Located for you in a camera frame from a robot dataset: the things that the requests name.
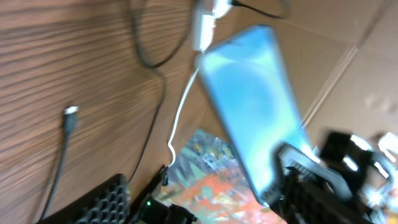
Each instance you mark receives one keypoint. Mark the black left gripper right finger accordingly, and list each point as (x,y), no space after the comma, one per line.
(303,191)

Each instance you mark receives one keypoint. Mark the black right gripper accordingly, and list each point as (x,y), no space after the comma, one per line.
(364,169)

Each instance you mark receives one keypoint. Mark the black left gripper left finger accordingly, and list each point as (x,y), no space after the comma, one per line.
(107,203)

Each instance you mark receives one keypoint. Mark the Samsung Galaxy smartphone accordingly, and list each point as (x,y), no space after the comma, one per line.
(246,81)

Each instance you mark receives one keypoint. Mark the white charger plug adapter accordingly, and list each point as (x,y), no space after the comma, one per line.
(221,8)

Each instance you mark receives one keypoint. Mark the white power strip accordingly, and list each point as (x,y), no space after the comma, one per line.
(203,24)

